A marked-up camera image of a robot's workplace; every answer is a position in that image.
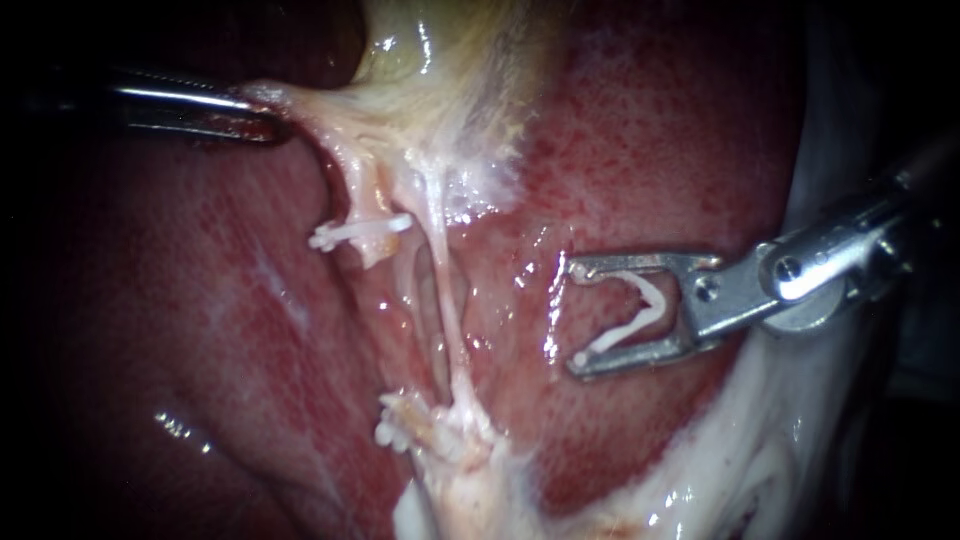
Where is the right arm instrument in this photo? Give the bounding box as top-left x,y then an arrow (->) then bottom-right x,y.
678,187 -> 915,348

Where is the right arm instrument jaw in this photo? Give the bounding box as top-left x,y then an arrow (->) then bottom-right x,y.
566,329 -> 710,382
566,252 -> 724,292

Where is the left arm instrument jaw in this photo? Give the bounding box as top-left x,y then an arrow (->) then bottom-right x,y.
44,65 -> 265,115
104,110 -> 295,147

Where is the gallbladder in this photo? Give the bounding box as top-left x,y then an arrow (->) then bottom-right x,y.
241,0 -> 571,226

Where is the thin tube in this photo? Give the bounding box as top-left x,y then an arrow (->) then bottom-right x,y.
378,391 -> 451,455
419,161 -> 481,410
346,146 -> 397,270

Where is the dark red liver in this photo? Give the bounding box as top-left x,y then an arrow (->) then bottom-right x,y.
29,0 -> 826,540

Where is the pale fatty tissue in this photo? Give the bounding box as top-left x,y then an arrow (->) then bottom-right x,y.
391,0 -> 913,540
322,134 -> 526,421

